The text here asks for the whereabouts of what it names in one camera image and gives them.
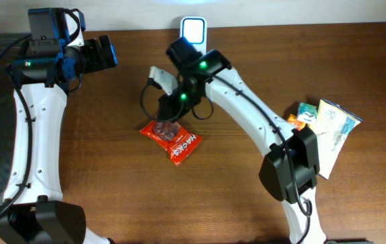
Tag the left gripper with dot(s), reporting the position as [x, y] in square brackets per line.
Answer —
[99, 61]

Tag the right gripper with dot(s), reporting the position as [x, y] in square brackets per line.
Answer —
[166, 103]

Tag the red Hacks candy bag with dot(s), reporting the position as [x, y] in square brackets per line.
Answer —
[173, 138]

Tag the orange tissue pack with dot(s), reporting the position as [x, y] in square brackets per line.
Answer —
[299, 125]

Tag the green tissue pack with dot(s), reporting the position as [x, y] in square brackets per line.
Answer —
[307, 113]

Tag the large yellow wipes bag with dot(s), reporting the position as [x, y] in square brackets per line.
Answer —
[332, 127]

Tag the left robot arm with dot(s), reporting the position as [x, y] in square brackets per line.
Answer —
[52, 55]

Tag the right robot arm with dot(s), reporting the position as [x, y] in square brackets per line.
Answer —
[291, 161]

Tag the white barcode scanner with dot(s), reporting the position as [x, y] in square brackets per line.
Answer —
[194, 29]

